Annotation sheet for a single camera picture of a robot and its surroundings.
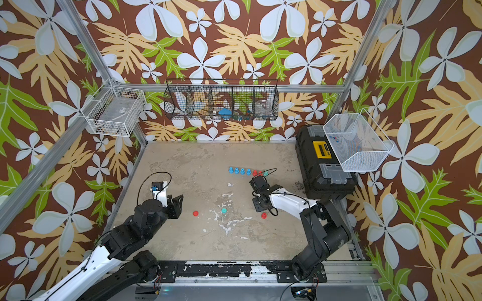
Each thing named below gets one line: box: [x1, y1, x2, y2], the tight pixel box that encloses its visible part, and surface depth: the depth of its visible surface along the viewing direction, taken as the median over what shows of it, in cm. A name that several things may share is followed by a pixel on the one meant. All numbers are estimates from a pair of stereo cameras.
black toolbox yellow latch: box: [294, 125, 358, 201], surface depth 88 cm
